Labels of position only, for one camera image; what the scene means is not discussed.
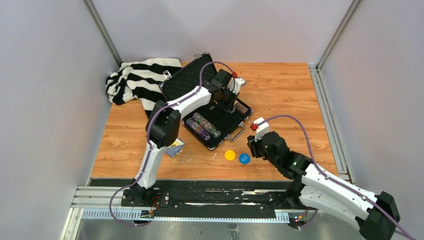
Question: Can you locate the blue yellow card deck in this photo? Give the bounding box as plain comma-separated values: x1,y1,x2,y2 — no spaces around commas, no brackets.
165,138,186,158

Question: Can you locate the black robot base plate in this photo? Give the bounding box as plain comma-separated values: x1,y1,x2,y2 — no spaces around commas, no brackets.
120,179,315,220

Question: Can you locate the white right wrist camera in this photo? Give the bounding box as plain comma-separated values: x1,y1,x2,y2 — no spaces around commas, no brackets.
251,117,270,142

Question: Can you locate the yellow round dealer button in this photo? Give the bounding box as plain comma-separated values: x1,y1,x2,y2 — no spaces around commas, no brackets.
224,150,236,161

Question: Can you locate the blue 10 poker chip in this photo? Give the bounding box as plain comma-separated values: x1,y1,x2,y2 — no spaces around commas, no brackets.
238,153,251,165

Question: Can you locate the multicolour chip row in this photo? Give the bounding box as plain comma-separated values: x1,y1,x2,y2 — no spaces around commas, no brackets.
192,112,221,139

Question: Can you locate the clear round plastic disc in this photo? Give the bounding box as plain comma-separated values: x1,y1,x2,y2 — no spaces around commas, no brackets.
176,149,192,164

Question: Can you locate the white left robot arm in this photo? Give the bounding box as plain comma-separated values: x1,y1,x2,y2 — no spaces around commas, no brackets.
129,69,246,207

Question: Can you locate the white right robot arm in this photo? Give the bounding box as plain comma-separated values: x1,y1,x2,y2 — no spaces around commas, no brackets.
247,131,401,240

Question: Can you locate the black poker set case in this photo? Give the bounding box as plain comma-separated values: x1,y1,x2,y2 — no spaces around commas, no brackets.
159,52,253,151

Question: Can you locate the purple chip row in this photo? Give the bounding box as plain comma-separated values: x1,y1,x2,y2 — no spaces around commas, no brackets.
186,117,211,141

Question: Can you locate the black white striped cloth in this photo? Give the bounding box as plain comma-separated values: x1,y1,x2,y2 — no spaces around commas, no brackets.
105,58,182,117

